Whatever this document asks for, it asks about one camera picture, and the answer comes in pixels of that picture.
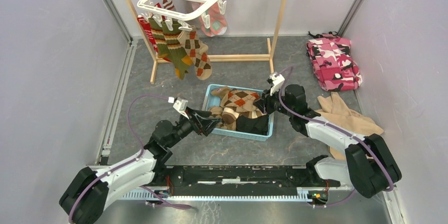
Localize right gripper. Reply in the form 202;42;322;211
253;85;294;117

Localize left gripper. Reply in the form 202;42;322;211
166;106;221;148

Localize green striped sock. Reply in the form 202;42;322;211
162;21;192;80
148;18;172;62

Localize beige argyle sock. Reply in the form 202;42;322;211
178;29;212;80
220;89;264;125

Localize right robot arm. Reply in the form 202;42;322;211
255;72;403;198

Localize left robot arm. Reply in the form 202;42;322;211
59;97;220;223

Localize light blue plastic basket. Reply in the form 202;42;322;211
202;83;274;142

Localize black garment in basket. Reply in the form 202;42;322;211
236;115;269;135

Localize beige cloth on floor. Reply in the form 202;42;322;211
315;91;385;161

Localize pink camouflage bag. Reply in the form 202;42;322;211
306;31;363;92

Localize pink patterned sock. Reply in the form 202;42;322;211
199;3;228;37

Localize grey sock striped cuff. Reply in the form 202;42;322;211
162;0;176;11

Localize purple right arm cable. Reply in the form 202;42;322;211
268;66;395;208

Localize wooden rack frame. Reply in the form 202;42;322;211
137;0;287;73

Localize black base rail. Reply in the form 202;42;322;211
146;165;341;197

